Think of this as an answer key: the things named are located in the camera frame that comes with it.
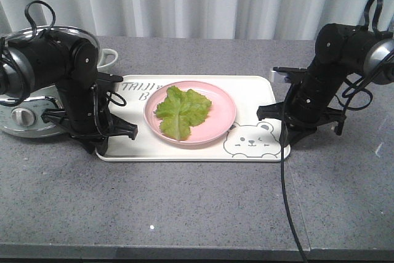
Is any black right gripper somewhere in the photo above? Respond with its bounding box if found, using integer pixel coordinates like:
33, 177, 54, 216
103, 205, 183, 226
257, 102, 346, 147

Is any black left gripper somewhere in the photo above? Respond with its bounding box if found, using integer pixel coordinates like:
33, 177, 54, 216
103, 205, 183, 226
41, 109, 138, 155

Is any cream bear serving tray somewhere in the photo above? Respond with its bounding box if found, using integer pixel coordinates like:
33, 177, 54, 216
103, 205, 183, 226
101, 75, 291, 162

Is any green lettuce leaf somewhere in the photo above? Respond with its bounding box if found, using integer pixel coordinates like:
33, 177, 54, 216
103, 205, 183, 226
155, 86, 212, 140

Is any pink round plate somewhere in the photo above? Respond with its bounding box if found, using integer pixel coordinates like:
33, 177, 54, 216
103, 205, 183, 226
143, 81, 236, 147

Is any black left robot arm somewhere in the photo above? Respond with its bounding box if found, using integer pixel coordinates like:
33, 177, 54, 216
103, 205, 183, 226
1, 26, 138, 155

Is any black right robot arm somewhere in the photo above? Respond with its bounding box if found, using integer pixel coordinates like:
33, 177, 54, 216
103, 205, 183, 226
257, 23, 393, 147

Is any pale green electric cooking pot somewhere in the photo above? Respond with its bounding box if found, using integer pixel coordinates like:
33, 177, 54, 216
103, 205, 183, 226
1, 26, 118, 138

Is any black hanging cable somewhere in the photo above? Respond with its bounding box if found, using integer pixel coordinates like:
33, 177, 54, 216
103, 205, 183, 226
279, 84, 308, 263

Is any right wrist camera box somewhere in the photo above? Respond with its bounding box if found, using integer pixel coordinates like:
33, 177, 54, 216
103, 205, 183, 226
270, 67, 307, 84

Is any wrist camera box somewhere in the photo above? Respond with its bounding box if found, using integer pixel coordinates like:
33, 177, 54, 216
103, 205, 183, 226
270, 67, 307, 84
97, 72, 123, 83

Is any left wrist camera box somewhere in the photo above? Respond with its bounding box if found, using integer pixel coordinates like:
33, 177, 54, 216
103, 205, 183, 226
97, 72, 123, 83

